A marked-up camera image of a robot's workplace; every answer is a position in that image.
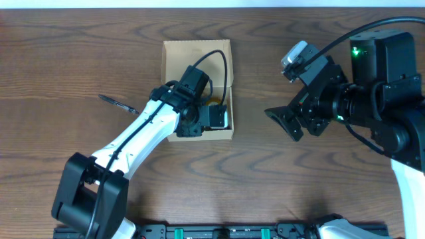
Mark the yellow tape roll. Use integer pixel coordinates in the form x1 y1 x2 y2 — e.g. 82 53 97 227
205 98 221 106

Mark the cardboard box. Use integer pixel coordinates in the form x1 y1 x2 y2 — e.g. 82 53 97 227
161 39 234 142

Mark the black ballpoint pen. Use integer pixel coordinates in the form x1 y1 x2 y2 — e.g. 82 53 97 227
98 94 139 115

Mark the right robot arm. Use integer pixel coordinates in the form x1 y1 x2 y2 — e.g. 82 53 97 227
266 30 424 238

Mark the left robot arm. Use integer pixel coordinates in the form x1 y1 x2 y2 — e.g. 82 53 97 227
51 66 226 238

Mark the left black cable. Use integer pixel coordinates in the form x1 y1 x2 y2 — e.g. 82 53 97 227
84 49 228 239

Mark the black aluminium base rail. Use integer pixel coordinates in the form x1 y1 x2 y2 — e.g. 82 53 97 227
132 223 319 239

